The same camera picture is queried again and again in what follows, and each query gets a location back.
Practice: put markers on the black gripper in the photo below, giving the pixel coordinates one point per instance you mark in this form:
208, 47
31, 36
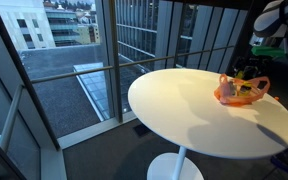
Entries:
259, 63

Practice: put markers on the yellow and brown bottle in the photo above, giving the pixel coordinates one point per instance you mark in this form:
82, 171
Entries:
245, 89

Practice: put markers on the orange plastic bag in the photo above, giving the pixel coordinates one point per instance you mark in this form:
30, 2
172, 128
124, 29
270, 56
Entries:
224, 95

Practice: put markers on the grey and white small box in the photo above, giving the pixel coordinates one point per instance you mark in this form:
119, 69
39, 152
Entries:
232, 88

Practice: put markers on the small orange object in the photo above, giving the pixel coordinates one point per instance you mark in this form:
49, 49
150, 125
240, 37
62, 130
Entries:
276, 98

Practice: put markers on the dark floor vent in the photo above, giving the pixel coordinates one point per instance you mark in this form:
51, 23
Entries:
142, 130

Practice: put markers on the white round table base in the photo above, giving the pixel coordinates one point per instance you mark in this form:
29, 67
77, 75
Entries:
159, 168

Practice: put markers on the grey window mullion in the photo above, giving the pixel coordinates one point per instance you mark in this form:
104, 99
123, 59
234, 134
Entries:
112, 50

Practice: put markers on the long metal window handrail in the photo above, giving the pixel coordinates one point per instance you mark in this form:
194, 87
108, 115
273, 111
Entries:
84, 71

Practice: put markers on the short metal window handrail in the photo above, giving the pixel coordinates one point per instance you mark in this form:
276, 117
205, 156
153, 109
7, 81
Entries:
10, 116

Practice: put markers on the green gripper mount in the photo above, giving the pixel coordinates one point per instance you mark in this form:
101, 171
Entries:
267, 51

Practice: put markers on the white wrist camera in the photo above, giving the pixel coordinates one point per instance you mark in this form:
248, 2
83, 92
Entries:
257, 40

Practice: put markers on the white table pedestal pole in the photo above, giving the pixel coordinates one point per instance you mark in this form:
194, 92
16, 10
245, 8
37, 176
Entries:
179, 163

